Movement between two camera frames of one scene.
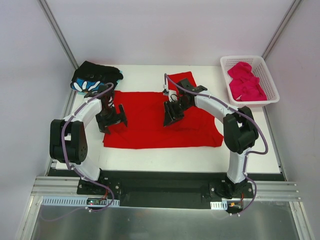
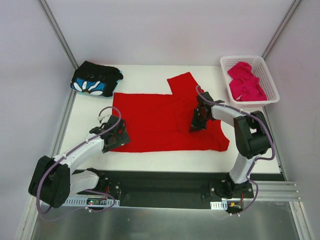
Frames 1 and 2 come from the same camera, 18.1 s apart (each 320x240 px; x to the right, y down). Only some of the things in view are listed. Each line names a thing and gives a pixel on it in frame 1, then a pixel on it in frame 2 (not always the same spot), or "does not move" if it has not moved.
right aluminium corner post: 292,8 does not move
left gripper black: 111,119 -> 119,137
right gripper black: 175,109 -> 198,120
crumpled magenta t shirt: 244,85 does not move
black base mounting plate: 171,188 does not move
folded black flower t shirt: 88,76 does not move
